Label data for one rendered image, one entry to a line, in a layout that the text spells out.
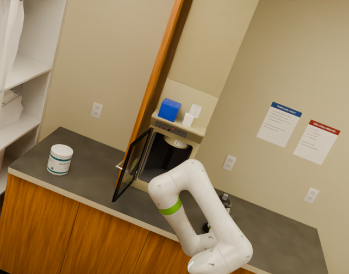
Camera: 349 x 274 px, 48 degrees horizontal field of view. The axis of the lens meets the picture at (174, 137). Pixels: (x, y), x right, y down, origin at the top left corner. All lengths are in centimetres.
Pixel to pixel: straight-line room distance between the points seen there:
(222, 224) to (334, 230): 156
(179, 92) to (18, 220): 131
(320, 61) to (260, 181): 93
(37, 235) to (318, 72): 208
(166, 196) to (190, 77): 76
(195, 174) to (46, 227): 120
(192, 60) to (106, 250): 128
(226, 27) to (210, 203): 95
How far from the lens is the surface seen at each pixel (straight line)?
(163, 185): 181
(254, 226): 276
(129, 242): 251
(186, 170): 181
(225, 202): 235
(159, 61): 218
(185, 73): 226
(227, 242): 176
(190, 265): 178
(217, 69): 224
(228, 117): 276
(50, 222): 264
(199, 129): 229
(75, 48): 290
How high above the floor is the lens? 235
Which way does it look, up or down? 24 degrees down
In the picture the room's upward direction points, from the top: 21 degrees clockwise
